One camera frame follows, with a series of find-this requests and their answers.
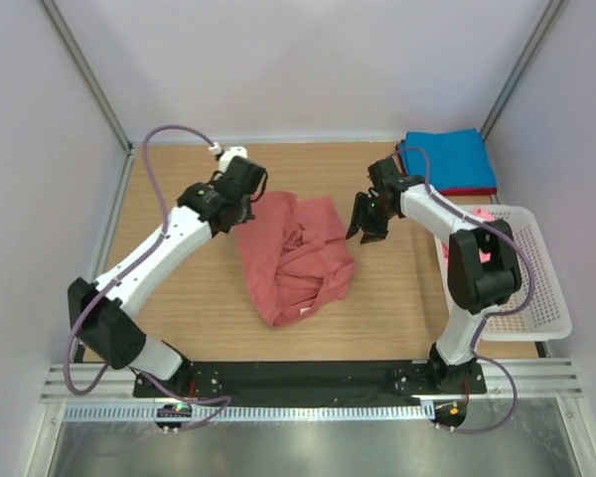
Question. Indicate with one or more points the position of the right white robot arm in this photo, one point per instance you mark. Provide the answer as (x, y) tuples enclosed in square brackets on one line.
[(483, 269)]

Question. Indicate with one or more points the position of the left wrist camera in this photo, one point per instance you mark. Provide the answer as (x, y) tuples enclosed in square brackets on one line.
[(224, 156)]

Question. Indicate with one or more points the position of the white slotted cable duct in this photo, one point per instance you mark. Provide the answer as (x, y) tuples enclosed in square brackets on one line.
[(177, 412)]

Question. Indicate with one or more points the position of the white plastic basket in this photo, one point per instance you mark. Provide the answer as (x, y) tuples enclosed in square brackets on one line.
[(546, 317)]

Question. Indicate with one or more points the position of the folded red t-shirt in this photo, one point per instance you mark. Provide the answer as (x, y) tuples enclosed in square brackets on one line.
[(463, 169)]

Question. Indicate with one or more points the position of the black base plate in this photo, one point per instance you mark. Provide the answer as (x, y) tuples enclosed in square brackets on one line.
[(250, 380)]

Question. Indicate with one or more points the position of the salmon pink t-shirt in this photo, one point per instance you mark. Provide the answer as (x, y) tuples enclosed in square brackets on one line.
[(294, 257)]

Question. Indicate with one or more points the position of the aluminium frame rail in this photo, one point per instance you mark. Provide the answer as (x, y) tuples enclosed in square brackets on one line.
[(534, 378)]

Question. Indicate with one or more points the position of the bright pink t-shirt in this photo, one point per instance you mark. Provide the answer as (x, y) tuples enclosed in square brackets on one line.
[(482, 218)]

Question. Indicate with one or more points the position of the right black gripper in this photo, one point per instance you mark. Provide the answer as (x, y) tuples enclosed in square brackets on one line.
[(361, 218)]

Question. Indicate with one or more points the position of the folded blue t-shirt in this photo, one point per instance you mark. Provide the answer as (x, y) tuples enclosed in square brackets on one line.
[(471, 135)]

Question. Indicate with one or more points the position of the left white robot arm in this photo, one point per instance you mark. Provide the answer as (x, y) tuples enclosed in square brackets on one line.
[(102, 312)]

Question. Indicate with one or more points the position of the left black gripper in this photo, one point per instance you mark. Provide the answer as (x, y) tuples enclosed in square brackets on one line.
[(250, 211)]

